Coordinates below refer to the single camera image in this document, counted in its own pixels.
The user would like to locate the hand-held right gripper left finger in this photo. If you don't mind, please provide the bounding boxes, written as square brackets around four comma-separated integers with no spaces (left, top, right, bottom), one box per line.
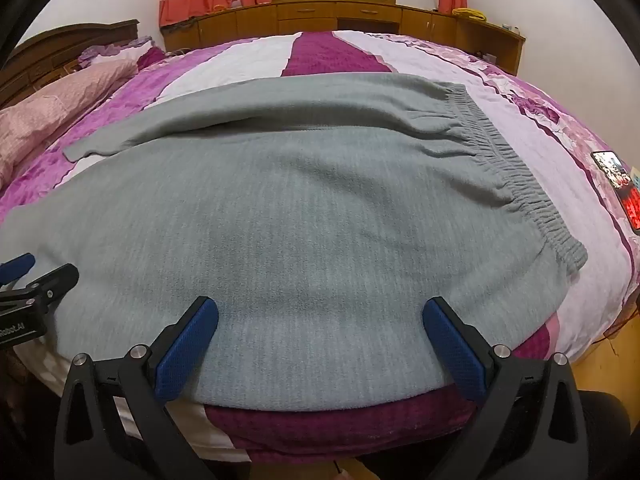
[54,296,220,480]

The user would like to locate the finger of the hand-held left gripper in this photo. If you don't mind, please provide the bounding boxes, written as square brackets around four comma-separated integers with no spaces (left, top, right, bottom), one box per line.
[0,263,80,311]
[0,254,36,283]

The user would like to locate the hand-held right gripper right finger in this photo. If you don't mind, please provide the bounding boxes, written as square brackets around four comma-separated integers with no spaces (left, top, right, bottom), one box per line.
[421,296,588,480]

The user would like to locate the pink checked pillows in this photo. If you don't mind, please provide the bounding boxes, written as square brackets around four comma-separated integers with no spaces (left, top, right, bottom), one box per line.
[0,57,138,188]

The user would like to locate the dark wooden headboard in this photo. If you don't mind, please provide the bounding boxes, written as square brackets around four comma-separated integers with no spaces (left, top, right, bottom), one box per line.
[0,19,140,111]

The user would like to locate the purple ruffled pillow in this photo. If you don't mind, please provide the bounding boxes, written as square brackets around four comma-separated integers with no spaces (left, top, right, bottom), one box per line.
[77,37,166,68]

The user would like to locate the smartphone with lit screen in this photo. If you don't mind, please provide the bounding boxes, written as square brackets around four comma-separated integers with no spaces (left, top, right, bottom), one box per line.
[591,151,640,233]

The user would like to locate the purple floral bedspread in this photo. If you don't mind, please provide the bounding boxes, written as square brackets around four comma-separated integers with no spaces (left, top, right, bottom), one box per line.
[0,30,640,461]

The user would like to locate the thin red cable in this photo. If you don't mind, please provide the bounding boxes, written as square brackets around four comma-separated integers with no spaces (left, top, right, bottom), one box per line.
[597,310,640,346]

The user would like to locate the wooden wall cabinet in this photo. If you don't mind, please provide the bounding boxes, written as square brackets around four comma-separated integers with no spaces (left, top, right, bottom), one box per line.
[162,0,527,77]

